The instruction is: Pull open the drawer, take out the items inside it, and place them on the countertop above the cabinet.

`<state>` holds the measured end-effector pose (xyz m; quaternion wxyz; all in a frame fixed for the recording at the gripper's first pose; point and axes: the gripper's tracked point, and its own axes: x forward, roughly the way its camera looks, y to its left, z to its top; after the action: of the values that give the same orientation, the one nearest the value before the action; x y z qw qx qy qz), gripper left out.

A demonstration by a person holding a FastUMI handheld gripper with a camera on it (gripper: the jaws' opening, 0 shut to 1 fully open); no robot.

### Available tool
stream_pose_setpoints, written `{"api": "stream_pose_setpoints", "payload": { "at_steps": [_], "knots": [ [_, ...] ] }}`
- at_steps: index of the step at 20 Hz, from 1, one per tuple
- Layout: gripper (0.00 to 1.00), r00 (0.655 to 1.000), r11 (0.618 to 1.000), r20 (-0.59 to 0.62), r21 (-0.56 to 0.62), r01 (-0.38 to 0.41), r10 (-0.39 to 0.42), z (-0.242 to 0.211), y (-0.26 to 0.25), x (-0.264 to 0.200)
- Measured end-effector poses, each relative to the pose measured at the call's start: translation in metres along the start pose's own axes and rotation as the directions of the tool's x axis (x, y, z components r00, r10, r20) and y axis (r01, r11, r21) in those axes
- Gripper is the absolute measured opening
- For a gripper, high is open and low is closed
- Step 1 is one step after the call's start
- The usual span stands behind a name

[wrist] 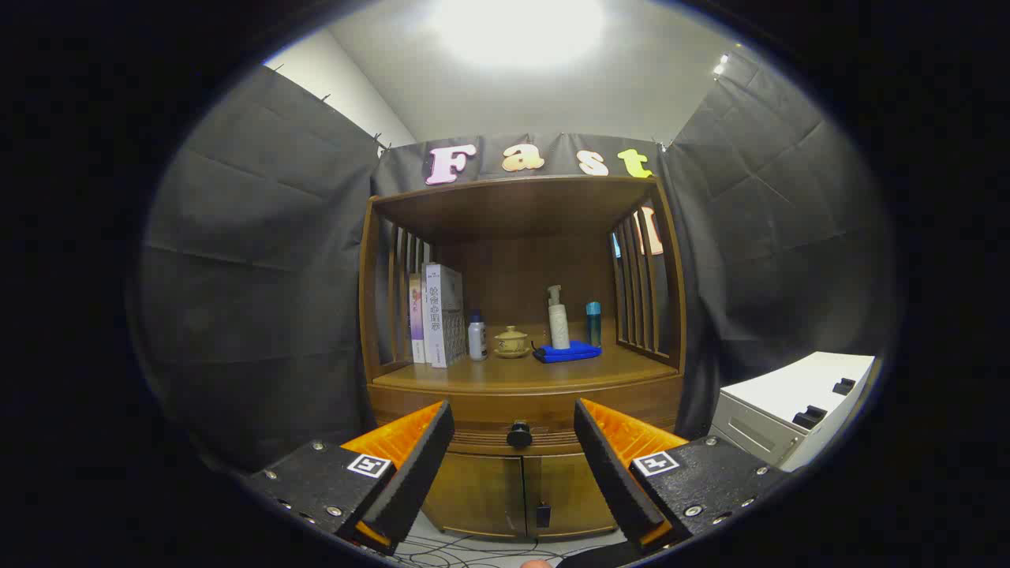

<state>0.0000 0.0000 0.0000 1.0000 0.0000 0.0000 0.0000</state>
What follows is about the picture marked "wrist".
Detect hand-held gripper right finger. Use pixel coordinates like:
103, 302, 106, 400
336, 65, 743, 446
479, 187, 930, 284
573, 398, 790, 553

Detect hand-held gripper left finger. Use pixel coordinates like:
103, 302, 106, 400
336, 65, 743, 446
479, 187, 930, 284
245, 400, 456, 555

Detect wooden drawer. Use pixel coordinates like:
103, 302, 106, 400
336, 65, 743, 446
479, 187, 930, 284
369, 379, 683, 457

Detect wooden cabinet door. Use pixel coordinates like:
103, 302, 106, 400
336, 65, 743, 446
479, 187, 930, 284
523, 454, 624, 539
421, 452, 527, 540

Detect wooden countertop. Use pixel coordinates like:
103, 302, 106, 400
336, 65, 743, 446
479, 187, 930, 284
372, 319, 681, 393

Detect white plastic drawer unit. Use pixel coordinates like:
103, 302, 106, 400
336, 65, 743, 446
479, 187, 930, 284
708, 352, 877, 473

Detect wooden cabinet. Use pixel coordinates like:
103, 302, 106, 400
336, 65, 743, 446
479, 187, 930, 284
359, 175, 687, 541

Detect blue folded cloth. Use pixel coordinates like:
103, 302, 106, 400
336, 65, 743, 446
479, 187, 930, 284
532, 340, 602, 364

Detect thin purple book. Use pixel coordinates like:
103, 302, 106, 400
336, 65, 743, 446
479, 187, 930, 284
408, 273, 427, 364

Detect thick white book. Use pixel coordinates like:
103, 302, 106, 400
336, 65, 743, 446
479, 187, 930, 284
422, 263, 466, 368

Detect yellow lidded tea cup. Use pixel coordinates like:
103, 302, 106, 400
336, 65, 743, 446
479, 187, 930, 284
494, 325, 531, 359

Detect white pump bottle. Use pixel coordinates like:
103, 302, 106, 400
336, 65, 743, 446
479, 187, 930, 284
547, 285, 571, 350

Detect ceiling light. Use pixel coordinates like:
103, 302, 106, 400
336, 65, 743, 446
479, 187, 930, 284
426, 0, 608, 72

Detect black floor cables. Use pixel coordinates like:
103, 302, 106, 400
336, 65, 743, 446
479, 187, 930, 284
391, 532, 624, 568

